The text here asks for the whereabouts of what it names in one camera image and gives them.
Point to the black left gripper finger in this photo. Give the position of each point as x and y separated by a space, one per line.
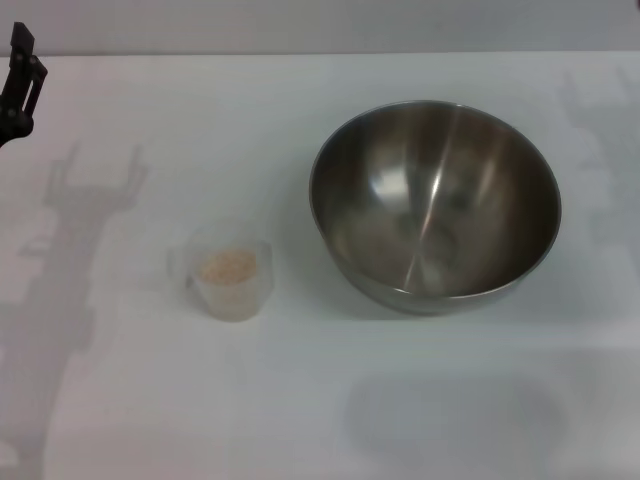
17 95

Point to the clear plastic measuring cup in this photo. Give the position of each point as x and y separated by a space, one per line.
240 305

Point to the white rice grains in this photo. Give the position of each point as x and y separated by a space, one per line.
227 265

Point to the stainless steel mixing bowl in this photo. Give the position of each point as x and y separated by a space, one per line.
480 210

